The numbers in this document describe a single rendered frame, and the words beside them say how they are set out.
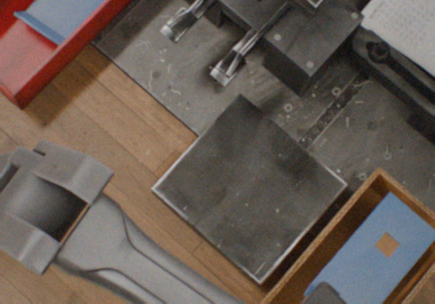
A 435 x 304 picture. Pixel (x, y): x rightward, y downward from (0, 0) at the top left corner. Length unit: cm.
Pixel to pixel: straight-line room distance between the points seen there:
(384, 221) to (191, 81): 30
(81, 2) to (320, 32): 30
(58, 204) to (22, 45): 44
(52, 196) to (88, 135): 38
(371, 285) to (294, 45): 28
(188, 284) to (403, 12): 55
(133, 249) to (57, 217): 9
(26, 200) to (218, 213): 37
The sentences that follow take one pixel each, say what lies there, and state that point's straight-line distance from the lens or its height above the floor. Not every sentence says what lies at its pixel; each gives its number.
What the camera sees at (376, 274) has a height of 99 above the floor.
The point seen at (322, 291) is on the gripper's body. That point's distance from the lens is 84.
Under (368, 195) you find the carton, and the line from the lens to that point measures 107.
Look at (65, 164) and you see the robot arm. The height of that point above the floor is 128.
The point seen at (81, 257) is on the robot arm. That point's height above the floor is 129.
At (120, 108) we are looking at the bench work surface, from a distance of 107.
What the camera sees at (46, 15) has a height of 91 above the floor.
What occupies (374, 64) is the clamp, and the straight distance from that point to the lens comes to 104.
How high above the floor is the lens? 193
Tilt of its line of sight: 75 degrees down
